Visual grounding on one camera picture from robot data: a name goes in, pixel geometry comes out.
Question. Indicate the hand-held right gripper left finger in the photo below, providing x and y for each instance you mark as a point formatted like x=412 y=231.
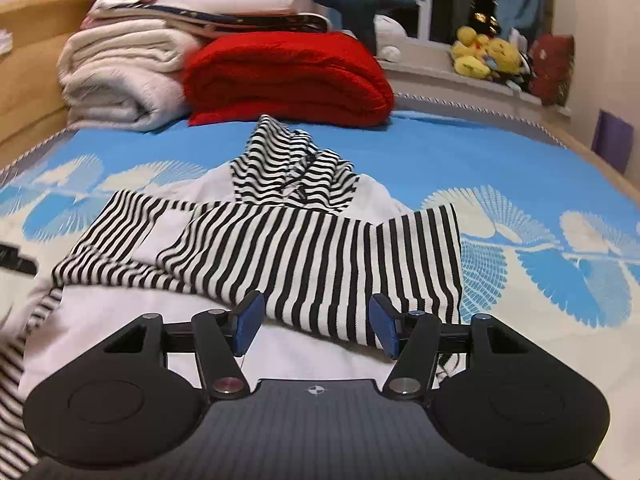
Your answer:
x=249 y=321

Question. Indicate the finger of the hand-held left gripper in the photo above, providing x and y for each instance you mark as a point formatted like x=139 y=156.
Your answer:
x=15 y=259

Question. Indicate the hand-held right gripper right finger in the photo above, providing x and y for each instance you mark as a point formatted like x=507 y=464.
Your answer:
x=383 y=327

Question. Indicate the black white striped hoodie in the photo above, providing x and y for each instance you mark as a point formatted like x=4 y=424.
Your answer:
x=300 y=245

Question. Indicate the blue white printed bed sheet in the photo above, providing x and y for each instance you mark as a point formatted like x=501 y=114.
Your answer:
x=475 y=160

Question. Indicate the cream folded blanket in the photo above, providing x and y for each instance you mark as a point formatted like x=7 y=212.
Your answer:
x=120 y=75

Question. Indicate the red folded blanket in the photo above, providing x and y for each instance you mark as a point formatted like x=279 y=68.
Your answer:
x=290 y=77

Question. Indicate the white window sill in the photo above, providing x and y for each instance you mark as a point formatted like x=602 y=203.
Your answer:
x=435 y=62

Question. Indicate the yellow plush toy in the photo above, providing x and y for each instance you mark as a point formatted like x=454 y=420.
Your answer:
x=469 y=52
x=505 y=55

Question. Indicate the white plush toy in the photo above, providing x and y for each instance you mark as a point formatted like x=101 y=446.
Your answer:
x=390 y=32

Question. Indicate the purple box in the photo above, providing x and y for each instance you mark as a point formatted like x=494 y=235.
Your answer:
x=612 y=140

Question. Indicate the white folded bedding stack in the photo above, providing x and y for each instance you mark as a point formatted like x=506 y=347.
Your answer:
x=260 y=21

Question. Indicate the dark red plush cushion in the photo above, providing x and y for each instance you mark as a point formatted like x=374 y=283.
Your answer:
x=552 y=67

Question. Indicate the white folded pillow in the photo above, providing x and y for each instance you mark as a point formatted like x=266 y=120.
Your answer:
x=225 y=0

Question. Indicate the white window frame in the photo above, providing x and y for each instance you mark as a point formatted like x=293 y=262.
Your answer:
x=424 y=5

